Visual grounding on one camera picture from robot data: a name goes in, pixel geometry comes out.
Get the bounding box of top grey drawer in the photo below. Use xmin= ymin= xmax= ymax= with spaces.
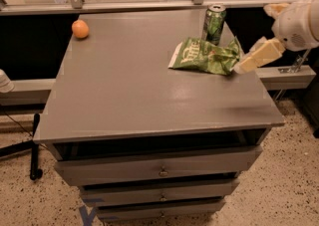
xmin=55 ymin=145 xmax=262 ymax=186

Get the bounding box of grey drawer cabinet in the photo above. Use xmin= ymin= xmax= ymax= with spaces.
xmin=33 ymin=8 xmax=286 ymax=222

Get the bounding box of green soda can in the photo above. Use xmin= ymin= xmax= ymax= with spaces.
xmin=201 ymin=4 xmax=226 ymax=45

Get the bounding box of grey drawer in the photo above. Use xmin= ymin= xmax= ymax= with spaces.
xmin=55 ymin=145 xmax=262 ymax=186
xmin=97 ymin=198 xmax=225 ymax=222
xmin=81 ymin=179 xmax=239 ymax=206

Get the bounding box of green jalapeno chip bag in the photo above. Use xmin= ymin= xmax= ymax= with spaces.
xmin=168 ymin=38 xmax=241 ymax=76

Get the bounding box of orange fruit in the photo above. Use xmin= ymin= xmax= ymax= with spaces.
xmin=72 ymin=20 xmax=89 ymax=39

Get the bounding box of metal angle bracket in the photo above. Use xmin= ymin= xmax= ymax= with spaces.
xmin=278 ymin=49 xmax=311 ymax=74

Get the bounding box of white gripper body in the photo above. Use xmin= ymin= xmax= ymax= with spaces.
xmin=272 ymin=0 xmax=319 ymax=52

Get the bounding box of bottom grey drawer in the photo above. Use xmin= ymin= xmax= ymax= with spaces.
xmin=97 ymin=198 xmax=225 ymax=222

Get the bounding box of white cylindrical object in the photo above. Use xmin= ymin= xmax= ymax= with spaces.
xmin=0 ymin=69 xmax=14 ymax=93

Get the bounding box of blue floor tape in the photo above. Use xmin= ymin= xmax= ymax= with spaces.
xmin=78 ymin=197 xmax=119 ymax=226

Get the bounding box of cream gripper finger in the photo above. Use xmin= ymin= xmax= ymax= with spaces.
xmin=233 ymin=37 xmax=285 ymax=74
xmin=263 ymin=3 xmax=290 ymax=19

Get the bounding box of middle grey drawer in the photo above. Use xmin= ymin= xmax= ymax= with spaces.
xmin=81 ymin=179 xmax=239 ymax=206

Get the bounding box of black stand leg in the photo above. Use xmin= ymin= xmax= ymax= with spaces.
xmin=0 ymin=113 xmax=44 ymax=181

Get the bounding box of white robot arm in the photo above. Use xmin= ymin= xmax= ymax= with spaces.
xmin=233 ymin=0 xmax=319 ymax=74

